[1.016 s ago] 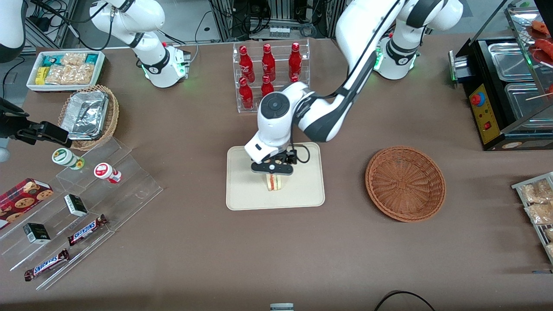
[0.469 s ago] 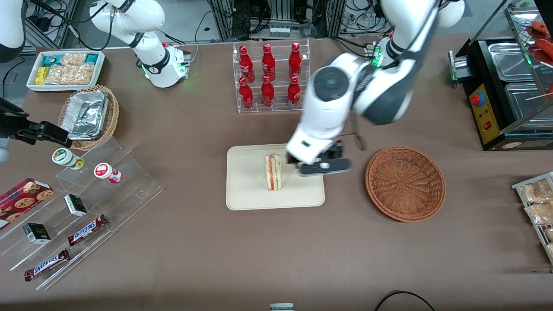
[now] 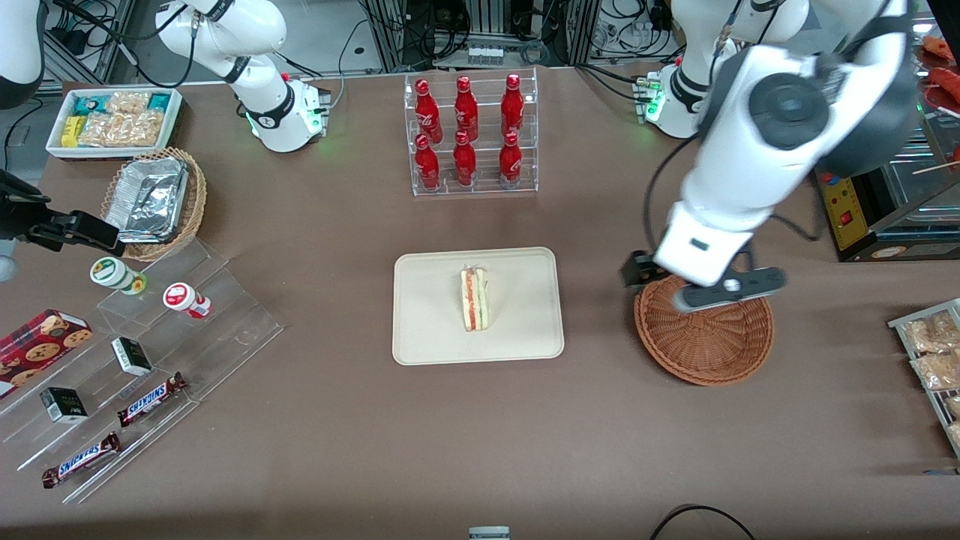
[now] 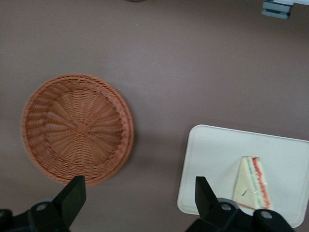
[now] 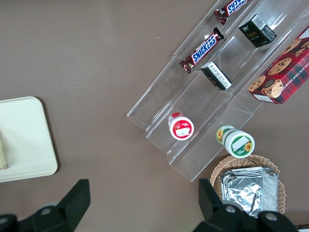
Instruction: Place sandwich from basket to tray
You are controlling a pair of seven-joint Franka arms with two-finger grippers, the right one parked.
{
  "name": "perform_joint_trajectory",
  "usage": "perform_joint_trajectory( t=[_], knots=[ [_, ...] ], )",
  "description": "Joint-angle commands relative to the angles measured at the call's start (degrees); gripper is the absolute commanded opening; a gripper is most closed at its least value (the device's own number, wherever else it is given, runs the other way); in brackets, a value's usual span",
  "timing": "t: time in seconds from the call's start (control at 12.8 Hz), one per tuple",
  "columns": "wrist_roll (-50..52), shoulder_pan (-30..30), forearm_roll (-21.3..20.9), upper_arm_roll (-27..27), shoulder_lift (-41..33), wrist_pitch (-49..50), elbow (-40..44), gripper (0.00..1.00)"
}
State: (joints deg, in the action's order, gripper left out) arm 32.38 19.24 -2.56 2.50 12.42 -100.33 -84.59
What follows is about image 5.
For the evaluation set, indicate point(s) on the clear acrylic stepped display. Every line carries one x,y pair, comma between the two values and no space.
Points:
212,106

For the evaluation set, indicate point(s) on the red-lidded white cup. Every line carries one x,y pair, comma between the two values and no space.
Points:
181,129

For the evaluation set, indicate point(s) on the small black carton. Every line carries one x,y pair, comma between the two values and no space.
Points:
258,31
217,76

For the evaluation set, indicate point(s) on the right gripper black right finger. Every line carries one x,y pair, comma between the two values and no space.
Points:
217,217

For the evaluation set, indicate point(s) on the red tartan cookie box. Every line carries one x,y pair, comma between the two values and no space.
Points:
285,72

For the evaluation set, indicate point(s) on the stack of aluminium foil trays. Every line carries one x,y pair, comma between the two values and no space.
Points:
251,193

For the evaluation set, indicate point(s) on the light wicker basket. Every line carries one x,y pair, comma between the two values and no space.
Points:
241,160

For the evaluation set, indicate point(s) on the green-lidded white cup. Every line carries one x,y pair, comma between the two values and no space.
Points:
239,143

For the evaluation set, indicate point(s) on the cream plastic tray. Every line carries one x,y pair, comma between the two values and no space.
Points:
26,135

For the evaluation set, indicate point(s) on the Snickers chocolate bar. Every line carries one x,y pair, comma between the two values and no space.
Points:
231,9
202,49

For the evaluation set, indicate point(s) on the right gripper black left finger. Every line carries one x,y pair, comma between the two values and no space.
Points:
67,212

